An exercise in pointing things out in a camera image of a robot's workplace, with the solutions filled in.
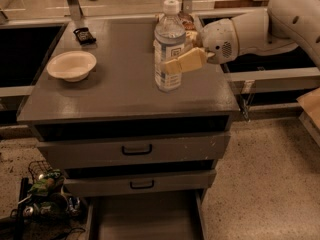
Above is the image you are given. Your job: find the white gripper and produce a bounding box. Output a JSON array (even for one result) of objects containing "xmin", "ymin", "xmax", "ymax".
[{"xmin": 160, "ymin": 19, "xmax": 239, "ymax": 75}]

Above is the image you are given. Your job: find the clear plastic water bottle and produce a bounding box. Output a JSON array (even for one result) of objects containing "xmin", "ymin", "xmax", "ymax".
[{"xmin": 154, "ymin": 0, "xmax": 186, "ymax": 92}]

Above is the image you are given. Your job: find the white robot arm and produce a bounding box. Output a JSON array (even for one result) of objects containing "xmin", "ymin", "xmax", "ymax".
[{"xmin": 159, "ymin": 0, "xmax": 320, "ymax": 74}]

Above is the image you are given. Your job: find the grey top drawer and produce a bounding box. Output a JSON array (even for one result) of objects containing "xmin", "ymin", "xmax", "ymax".
[{"xmin": 37, "ymin": 132, "xmax": 231, "ymax": 169}]

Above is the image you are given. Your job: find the grey drawer cabinet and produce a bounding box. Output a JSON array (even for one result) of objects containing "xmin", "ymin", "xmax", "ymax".
[{"xmin": 16, "ymin": 16, "xmax": 241, "ymax": 198}]

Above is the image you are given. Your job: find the grey middle drawer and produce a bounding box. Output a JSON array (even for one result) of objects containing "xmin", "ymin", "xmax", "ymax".
[{"xmin": 64, "ymin": 170, "xmax": 216, "ymax": 197}]

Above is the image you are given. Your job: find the grey open bottom drawer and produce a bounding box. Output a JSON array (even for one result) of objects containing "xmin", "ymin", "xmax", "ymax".
[{"xmin": 84, "ymin": 190, "xmax": 207, "ymax": 240}]

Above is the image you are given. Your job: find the brown and yellow snack bag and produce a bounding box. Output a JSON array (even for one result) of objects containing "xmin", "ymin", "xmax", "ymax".
[{"xmin": 156, "ymin": 10, "xmax": 201, "ymax": 52}]

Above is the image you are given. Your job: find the small black snack packet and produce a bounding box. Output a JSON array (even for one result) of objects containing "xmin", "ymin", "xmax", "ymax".
[{"xmin": 73, "ymin": 27, "xmax": 96, "ymax": 45}]

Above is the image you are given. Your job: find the white ceramic bowl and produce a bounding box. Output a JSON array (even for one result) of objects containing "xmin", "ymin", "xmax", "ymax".
[{"xmin": 46, "ymin": 51, "xmax": 97, "ymax": 82}]

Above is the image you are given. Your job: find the green chip bag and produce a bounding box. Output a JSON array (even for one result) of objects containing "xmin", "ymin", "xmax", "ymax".
[{"xmin": 28, "ymin": 170, "xmax": 64, "ymax": 197}]

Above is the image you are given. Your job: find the black wire basket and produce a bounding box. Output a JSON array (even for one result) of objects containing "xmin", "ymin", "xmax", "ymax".
[{"xmin": 28, "ymin": 160, "xmax": 52, "ymax": 183}]

